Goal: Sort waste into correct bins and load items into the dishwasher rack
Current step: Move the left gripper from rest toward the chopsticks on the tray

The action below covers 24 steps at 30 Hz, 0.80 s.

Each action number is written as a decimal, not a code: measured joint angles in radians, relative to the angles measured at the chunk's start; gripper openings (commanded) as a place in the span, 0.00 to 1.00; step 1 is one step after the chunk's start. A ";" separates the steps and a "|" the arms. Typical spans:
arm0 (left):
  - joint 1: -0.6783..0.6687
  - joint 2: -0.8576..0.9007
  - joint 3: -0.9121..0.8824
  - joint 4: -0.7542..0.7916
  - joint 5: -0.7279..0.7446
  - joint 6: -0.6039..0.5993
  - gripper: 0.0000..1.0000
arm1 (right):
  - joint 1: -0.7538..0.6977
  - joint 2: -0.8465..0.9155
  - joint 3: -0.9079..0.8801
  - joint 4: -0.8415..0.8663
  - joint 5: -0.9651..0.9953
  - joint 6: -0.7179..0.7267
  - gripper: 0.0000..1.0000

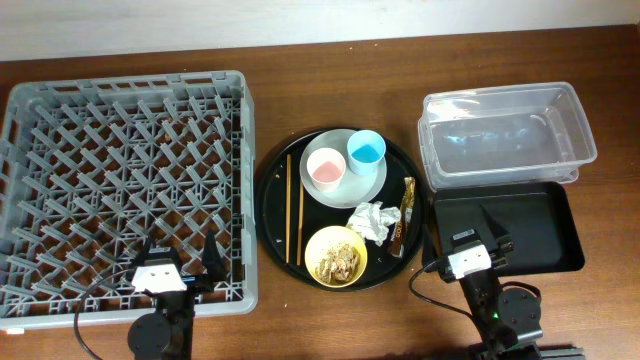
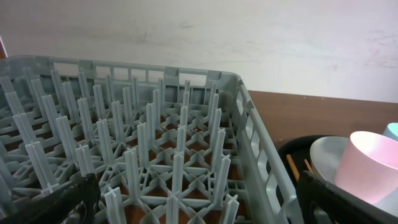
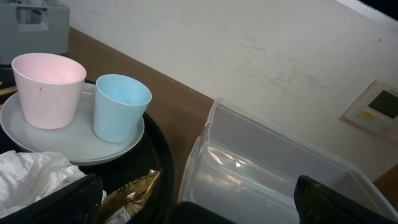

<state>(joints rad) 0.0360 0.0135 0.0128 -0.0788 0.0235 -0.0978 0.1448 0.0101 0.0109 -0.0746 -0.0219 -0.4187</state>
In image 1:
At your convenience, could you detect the brown gold snack wrapper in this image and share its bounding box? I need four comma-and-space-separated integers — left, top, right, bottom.
387, 177, 416, 258

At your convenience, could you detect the yellow bowl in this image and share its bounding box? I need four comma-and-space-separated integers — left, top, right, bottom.
305, 226, 368, 289

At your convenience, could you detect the white napkin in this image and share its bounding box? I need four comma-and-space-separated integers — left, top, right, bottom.
346, 201, 401, 247

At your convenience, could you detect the food scraps and rice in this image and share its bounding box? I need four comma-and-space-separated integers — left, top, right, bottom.
315, 243, 360, 284

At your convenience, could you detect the grey round plate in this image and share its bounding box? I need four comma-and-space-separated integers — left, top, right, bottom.
300, 129, 387, 209

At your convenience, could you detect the pink plastic cup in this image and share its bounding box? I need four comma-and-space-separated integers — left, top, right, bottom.
306, 147, 346, 193

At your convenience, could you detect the blue plastic cup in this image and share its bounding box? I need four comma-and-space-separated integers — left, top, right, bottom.
347, 130, 386, 176

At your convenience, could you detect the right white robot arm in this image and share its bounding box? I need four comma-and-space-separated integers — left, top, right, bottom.
440, 210, 586, 360

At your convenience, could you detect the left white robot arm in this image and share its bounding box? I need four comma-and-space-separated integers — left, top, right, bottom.
127, 231, 227, 359

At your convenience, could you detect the grey plastic dishwasher rack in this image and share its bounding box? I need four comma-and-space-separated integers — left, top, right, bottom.
1, 70, 258, 330

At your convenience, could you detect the black rectangular tray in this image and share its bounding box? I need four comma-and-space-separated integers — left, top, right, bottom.
433, 182, 585, 277

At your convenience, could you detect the round black tray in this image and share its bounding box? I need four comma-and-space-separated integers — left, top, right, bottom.
256, 128, 429, 292

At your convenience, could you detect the clear plastic bin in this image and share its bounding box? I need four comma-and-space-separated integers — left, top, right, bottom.
418, 82, 598, 191

